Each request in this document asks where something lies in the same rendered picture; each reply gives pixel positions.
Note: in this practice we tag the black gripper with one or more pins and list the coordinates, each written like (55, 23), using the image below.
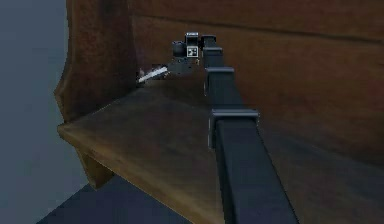
(180, 56)

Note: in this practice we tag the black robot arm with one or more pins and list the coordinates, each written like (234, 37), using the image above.
(240, 160)

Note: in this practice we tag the brown wooden shelf unit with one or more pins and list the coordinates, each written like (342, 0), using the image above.
(233, 110)

